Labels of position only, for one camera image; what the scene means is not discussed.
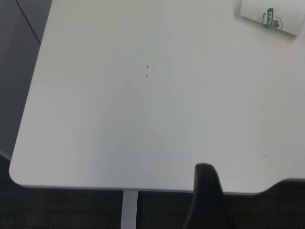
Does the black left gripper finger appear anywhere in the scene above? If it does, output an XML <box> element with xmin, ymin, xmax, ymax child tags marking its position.
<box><xmin>183</xmin><ymin>163</ymin><xmax>237</xmax><ymax>229</ymax></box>

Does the white paper coffee cup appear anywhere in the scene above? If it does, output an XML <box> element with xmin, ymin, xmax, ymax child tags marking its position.
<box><xmin>238</xmin><ymin>0</ymin><xmax>302</xmax><ymax>37</ymax></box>

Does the white metal table leg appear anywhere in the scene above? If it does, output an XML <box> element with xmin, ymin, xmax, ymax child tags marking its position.
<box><xmin>120</xmin><ymin>190</ymin><xmax>139</xmax><ymax>229</ymax></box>

